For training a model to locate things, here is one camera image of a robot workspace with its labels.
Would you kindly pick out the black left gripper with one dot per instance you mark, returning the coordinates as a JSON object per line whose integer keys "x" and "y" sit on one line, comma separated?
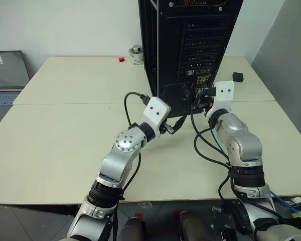
{"x": 167, "y": 128}

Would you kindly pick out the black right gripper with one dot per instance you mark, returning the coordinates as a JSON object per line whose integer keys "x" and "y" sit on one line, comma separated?
{"x": 210, "y": 98}

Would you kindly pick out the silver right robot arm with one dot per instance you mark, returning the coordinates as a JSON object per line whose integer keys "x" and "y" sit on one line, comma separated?
{"x": 243, "y": 148}

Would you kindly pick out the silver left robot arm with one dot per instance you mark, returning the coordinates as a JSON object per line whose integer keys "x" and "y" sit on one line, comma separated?
{"x": 120, "y": 160}

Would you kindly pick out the black computer tower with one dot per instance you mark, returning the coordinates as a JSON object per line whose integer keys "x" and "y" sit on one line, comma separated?
{"x": 170, "y": 50}

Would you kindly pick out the small black box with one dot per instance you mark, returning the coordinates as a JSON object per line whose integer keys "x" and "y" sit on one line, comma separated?
{"x": 238, "y": 77}

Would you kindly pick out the small red cube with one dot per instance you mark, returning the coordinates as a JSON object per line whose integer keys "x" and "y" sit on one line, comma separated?
{"x": 121, "y": 59}

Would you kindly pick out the grey panel board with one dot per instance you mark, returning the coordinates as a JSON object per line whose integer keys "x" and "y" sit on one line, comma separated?
{"x": 286, "y": 50}

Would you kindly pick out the small red block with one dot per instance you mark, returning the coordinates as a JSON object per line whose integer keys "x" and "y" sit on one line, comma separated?
{"x": 139, "y": 216}

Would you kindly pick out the grey laptop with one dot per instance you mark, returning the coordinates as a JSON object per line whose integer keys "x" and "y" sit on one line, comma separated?
{"x": 5, "y": 75}

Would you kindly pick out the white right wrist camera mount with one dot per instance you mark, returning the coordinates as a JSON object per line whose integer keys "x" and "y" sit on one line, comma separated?
{"x": 224, "y": 92}

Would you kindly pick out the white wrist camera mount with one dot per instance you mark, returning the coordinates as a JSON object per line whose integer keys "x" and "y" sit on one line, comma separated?
{"x": 224, "y": 92}
{"x": 156, "y": 110}

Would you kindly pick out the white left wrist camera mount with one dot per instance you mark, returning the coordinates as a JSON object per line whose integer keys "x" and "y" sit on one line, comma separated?
{"x": 156, "y": 110}

